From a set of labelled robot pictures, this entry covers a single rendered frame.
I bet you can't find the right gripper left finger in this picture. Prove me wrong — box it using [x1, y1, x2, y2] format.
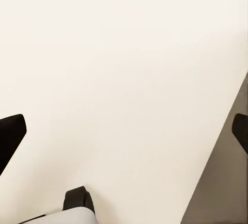
[0, 114, 27, 175]

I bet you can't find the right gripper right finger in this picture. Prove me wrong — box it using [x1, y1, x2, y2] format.
[231, 113, 248, 155]

